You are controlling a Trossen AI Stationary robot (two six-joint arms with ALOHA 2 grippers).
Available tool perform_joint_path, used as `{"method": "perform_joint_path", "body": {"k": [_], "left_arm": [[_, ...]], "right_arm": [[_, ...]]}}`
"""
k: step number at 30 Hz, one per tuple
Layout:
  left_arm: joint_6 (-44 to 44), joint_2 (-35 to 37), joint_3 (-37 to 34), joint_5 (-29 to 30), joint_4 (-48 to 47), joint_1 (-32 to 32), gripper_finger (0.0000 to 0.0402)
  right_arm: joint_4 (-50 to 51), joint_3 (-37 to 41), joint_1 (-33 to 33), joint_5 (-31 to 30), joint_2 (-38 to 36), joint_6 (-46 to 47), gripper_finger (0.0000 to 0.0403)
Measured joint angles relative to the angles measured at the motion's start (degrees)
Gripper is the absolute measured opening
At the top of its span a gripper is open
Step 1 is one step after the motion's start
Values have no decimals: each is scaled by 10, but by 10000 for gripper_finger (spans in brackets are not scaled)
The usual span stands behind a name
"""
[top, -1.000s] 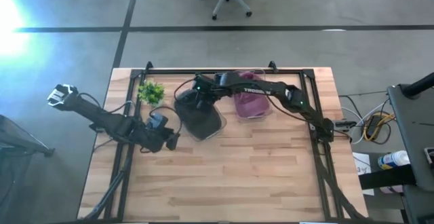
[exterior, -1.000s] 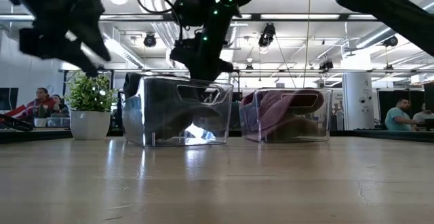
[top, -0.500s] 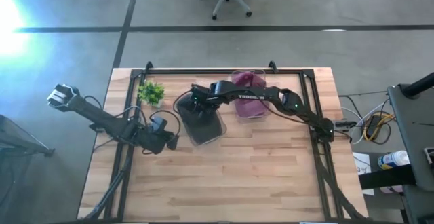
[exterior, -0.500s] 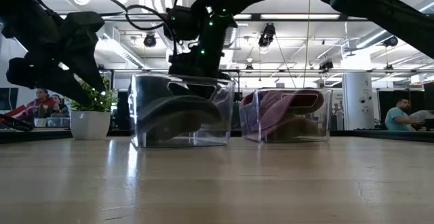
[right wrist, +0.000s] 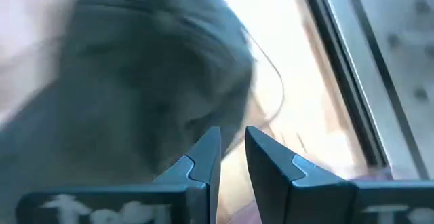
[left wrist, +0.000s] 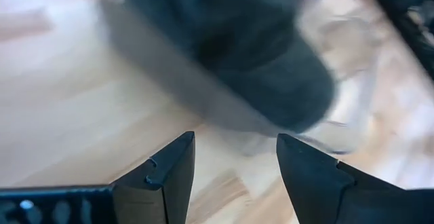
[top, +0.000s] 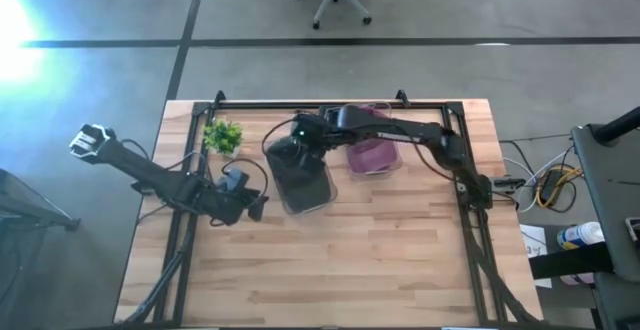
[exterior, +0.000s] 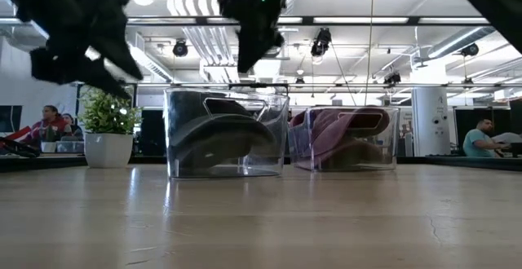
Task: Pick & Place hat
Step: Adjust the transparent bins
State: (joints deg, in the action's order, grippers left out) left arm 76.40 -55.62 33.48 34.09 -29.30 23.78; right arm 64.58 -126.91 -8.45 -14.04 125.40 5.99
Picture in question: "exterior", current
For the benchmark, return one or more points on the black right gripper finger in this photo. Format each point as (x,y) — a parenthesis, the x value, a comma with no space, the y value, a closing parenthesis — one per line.
(274,41)
(250,45)

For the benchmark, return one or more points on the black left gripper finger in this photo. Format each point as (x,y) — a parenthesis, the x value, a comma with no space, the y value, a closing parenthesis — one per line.
(61,67)
(110,16)

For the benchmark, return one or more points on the black baseball cap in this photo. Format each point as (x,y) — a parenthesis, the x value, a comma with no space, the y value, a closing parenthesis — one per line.
(220,138)

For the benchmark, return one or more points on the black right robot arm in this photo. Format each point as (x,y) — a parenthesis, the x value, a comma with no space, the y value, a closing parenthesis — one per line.
(497,0)

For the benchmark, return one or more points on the black ceiling spotlight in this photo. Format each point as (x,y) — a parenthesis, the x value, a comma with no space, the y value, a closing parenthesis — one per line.
(470,49)
(321,41)
(392,78)
(180,48)

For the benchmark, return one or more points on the person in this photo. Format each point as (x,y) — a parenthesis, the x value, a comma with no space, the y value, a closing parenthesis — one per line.
(51,126)
(74,128)
(475,142)

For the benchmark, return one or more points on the red flat object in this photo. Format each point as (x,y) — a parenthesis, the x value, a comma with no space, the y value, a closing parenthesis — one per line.
(18,133)

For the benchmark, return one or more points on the small cactus in white pot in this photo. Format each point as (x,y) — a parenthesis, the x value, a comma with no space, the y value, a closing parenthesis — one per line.
(49,147)

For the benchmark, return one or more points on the black overhead beam with lights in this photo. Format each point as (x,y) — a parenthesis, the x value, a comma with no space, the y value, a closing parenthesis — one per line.
(359,20)

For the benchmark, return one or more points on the black background equipment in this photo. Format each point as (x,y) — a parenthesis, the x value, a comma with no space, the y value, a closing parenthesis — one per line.
(18,148)

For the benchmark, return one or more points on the green plant in white pot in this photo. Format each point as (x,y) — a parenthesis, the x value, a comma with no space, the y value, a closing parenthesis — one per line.
(108,148)

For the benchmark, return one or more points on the clear plastic bin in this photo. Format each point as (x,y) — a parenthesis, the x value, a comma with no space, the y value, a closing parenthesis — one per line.
(391,146)
(281,138)

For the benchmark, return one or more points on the white round column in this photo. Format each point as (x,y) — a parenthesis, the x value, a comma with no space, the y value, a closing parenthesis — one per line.
(432,114)

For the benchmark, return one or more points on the dark wall monitor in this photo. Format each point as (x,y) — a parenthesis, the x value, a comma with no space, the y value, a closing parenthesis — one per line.
(10,118)

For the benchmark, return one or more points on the black background frame rail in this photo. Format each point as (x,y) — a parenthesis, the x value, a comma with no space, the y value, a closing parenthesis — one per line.
(346,85)

